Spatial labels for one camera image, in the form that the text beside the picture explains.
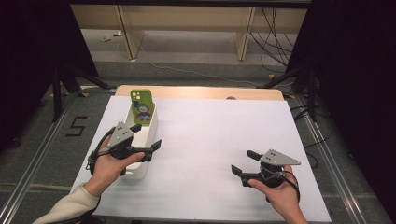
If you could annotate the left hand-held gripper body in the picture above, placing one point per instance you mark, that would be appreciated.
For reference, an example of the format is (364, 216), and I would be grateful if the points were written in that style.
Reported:
(120, 137)

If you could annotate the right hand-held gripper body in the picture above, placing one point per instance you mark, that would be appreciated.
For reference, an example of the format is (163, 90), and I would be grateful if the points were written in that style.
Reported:
(275, 159)

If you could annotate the green phone with cartoon case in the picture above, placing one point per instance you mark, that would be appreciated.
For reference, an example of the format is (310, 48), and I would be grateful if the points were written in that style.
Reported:
(141, 107)

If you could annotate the white plastic box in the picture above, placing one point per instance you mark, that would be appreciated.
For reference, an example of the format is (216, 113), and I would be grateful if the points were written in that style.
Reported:
(140, 170)

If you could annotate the person's left hand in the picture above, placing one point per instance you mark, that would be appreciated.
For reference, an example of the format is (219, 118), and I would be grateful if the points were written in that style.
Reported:
(104, 171)

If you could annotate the person's right hand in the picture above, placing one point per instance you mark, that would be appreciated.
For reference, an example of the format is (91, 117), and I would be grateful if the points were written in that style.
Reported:
(285, 196)

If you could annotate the white table sheet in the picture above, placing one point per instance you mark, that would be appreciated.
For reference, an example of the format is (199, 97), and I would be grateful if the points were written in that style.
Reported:
(202, 140)

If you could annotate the grey table grommet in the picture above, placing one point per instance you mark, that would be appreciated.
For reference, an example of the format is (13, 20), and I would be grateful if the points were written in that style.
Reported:
(231, 97)

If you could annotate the wooden table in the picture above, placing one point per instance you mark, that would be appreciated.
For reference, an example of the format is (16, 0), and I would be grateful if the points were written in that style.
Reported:
(202, 92)

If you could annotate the black metal stand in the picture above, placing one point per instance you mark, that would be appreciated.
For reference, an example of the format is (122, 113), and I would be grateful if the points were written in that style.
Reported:
(311, 93)
(56, 93)

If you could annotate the white adapter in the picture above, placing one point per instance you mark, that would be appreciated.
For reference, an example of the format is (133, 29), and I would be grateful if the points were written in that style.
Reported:
(106, 38)

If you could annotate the small white plug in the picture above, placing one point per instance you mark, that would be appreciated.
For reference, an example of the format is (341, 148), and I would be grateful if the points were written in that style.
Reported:
(118, 33)

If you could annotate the black curtain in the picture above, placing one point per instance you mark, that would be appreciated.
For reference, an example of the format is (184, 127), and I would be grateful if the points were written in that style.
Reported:
(348, 77)
(31, 62)

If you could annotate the wooden shelf unit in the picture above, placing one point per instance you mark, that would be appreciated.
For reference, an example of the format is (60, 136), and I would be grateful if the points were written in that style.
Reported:
(186, 18)

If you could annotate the metal floor rail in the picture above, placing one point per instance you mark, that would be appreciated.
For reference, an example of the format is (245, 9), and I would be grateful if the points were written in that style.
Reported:
(34, 161)
(330, 161)

